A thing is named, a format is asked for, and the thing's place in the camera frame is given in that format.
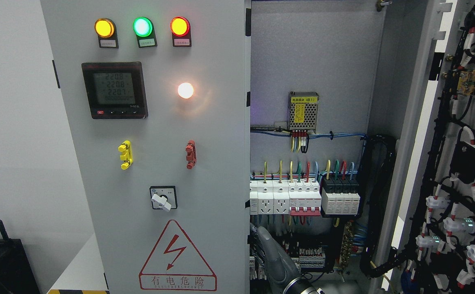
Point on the grey robotic left hand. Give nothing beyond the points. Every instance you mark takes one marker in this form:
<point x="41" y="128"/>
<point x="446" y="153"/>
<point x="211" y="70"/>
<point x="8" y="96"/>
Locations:
<point x="278" y="265"/>

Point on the grey cabinet door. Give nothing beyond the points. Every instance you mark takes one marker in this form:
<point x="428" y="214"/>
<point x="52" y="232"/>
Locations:
<point x="211" y="197"/>
<point x="422" y="236"/>

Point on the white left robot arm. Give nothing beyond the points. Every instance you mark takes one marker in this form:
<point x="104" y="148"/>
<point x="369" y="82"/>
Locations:
<point x="301" y="286"/>

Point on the white socket breaker row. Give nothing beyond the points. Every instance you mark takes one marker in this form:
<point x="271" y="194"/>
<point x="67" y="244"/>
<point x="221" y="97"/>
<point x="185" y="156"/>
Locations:
<point x="285" y="197"/>

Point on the black white surge protector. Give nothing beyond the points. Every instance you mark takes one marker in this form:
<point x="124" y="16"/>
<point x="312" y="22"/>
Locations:
<point x="339" y="197"/>

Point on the red electric warning sticker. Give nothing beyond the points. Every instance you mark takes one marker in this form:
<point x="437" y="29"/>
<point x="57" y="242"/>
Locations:
<point x="176" y="264"/>

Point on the red terminal connector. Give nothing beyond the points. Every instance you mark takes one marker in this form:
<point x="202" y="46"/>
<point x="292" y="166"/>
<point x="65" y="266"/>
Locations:
<point x="191" y="154"/>

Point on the metal mesh power supply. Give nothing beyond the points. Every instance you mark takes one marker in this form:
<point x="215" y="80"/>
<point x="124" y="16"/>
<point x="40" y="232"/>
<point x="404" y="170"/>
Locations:
<point x="303" y="110"/>

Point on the yellow terminal connector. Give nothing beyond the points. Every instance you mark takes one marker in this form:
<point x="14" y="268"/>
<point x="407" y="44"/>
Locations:
<point x="125" y="154"/>

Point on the white glowing indicator lamp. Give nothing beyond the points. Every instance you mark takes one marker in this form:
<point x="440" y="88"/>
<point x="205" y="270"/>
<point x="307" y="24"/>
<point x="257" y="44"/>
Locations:
<point x="185" y="90"/>

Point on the black digital power meter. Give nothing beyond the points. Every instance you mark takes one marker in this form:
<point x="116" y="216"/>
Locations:
<point x="115" y="90"/>

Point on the red indicator lamp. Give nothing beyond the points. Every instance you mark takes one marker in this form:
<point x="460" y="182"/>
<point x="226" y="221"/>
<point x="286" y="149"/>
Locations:
<point x="180" y="32"/>

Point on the black equipment box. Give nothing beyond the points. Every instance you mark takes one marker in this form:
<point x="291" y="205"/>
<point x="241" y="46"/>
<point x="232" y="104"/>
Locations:
<point x="16" y="276"/>

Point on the green indicator lamp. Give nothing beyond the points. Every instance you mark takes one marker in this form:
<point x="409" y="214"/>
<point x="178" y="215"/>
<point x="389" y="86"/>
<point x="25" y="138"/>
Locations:
<point x="144" y="32"/>

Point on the yellow indicator lamp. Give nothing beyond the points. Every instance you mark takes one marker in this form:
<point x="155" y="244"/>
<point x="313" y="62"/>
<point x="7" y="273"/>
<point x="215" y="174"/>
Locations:
<point x="107" y="34"/>

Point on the white rotary selector switch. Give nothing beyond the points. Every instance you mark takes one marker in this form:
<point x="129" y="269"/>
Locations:
<point x="163" y="197"/>

